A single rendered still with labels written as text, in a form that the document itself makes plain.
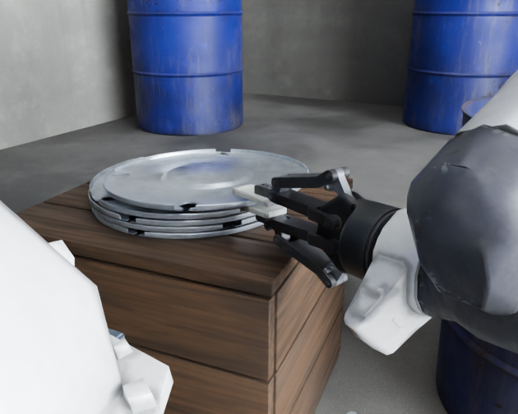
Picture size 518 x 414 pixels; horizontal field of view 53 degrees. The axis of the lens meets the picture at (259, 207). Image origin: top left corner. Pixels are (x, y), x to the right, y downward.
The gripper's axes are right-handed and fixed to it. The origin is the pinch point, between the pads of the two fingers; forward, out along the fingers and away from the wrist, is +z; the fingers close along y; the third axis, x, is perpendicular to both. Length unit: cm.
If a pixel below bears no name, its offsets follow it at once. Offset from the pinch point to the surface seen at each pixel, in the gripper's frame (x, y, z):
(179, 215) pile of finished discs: 7.9, -1.4, 5.5
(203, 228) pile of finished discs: 5.5, -3.3, 4.2
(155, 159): -0.5, 0.6, 27.8
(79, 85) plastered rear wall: -59, -2, 229
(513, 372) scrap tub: -25.7, -24.8, -21.2
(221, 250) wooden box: 5.6, -5.0, 0.3
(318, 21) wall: -221, 28, 218
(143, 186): 7.8, 0.2, 15.3
